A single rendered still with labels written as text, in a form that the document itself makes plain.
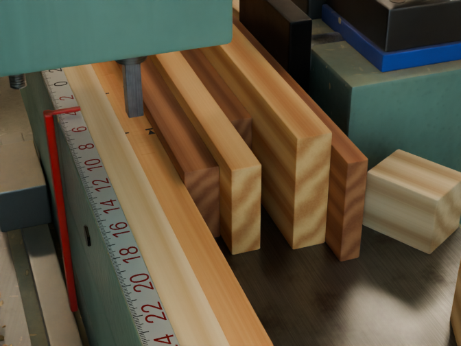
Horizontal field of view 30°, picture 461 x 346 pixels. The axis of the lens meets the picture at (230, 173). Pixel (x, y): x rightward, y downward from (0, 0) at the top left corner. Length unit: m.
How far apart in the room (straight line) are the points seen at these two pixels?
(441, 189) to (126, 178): 0.17
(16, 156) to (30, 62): 0.24
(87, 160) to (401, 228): 0.17
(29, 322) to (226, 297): 0.24
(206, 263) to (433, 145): 0.22
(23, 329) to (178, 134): 0.18
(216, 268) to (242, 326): 0.04
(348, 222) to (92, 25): 0.17
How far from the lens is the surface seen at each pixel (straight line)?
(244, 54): 0.53
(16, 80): 0.54
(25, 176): 0.65
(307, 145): 0.44
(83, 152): 0.46
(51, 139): 0.50
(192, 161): 0.46
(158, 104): 0.52
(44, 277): 0.61
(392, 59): 0.53
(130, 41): 0.45
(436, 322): 0.44
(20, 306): 0.61
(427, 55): 0.55
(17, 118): 2.57
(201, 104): 0.50
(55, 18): 0.44
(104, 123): 0.50
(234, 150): 0.46
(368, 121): 0.53
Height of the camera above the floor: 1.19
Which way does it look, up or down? 32 degrees down
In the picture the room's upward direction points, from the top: straight up
